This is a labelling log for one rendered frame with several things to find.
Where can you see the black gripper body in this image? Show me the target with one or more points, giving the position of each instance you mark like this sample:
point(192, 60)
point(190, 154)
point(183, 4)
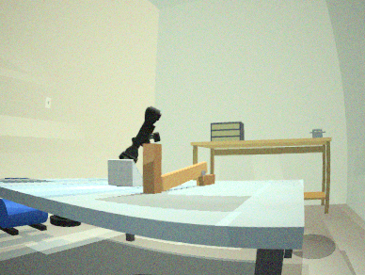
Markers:
point(155, 136)

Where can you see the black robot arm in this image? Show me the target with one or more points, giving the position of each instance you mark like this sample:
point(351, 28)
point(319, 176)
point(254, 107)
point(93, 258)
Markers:
point(144, 135)

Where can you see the long tan wooden rail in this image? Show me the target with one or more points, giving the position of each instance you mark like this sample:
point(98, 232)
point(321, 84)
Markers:
point(176, 178)

